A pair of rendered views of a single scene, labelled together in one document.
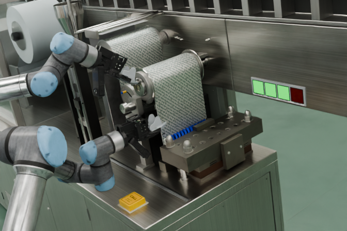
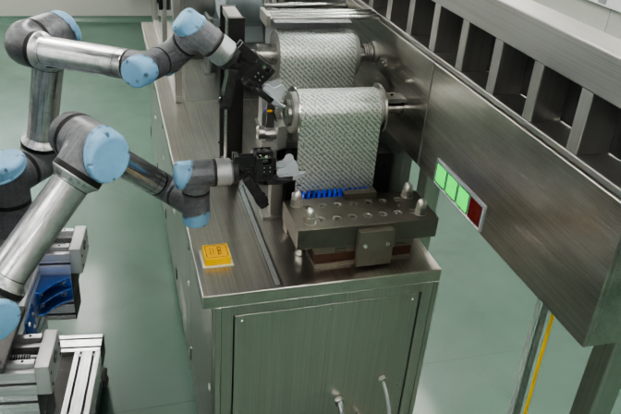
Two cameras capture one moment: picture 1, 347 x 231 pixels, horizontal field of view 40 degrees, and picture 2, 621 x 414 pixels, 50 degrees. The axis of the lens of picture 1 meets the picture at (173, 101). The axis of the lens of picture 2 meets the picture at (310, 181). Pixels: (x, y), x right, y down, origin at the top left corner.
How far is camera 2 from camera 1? 0.49 m
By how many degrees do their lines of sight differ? 17
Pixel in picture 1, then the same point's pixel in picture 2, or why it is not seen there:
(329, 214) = (541, 374)
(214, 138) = (355, 220)
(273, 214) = (410, 347)
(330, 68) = (519, 198)
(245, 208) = (364, 324)
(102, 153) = (197, 182)
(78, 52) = (203, 42)
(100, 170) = (189, 201)
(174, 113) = (322, 164)
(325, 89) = (505, 222)
